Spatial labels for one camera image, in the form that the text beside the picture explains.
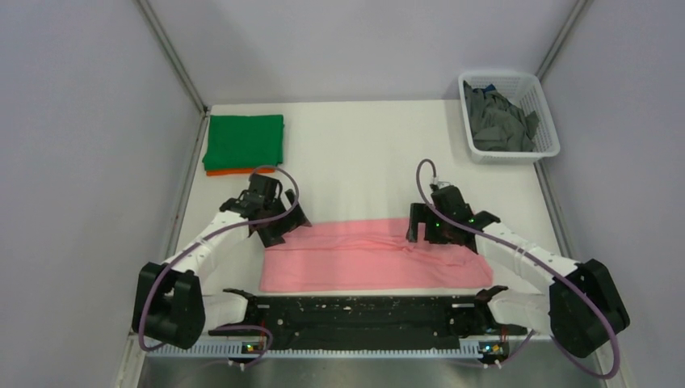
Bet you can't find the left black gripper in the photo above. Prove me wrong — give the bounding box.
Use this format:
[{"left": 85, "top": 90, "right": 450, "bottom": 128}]
[{"left": 258, "top": 188, "right": 310, "bottom": 247}]

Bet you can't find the pink t shirt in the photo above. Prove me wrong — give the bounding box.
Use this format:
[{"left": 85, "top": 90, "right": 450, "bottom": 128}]
[{"left": 259, "top": 218, "right": 494, "bottom": 293}]

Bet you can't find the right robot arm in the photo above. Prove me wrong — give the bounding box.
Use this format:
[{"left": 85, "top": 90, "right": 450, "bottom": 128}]
[{"left": 406, "top": 185, "right": 630, "bottom": 358}]

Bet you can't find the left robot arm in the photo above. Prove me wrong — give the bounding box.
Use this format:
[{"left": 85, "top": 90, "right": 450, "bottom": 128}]
[{"left": 131, "top": 173, "right": 311, "bottom": 352}]

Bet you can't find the folded orange t shirt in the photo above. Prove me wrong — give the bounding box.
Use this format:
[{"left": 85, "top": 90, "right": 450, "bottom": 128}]
[{"left": 205, "top": 167, "right": 275, "bottom": 176}]

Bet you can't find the folded green t shirt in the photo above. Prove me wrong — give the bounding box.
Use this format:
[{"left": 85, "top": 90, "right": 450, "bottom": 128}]
[{"left": 202, "top": 115, "right": 285, "bottom": 173}]

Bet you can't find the grey t shirt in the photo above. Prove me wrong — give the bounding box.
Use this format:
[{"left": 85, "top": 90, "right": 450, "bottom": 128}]
[{"left": 463, "top": 82, "right": 540, "bottom": 152}]

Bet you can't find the blue garment in basket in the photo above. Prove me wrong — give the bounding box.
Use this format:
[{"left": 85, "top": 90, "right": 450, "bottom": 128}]
[{"left": 482, "top": 84, "right": 497, "bottom": 94}]

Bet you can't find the white plastic basket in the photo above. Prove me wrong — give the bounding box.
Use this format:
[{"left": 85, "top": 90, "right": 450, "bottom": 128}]
[{"left": 458, "top": 70, "right": 561, "bottom": 165}]

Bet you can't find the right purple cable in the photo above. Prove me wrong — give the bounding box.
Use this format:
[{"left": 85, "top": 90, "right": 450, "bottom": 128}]
[{"left": 415, "top": 158, "right": 623, "bottom": 380}]

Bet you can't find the purple cable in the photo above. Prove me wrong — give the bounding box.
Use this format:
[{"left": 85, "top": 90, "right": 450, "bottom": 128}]
[
  {"left": 137, "top": 164, "right": 302, "bottom": 368},
  {"left": 415, "top": 158, "right": 623, "bottom": 380}
]

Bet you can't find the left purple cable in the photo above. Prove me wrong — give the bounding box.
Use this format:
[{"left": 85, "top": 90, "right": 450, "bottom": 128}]
[{"left": 137, "top": 164, "right": 302, "bottom": 368}]

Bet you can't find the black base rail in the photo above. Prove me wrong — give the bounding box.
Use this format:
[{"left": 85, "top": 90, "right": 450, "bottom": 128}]
[{"left": 234, "top": 295, "right": 527, "bottom": 351}]

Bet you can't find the white slotted cable duct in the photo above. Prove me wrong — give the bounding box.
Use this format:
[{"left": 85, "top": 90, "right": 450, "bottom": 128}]
[{"left": 149, "top": 337, "right": 508, "bottom": 360}]

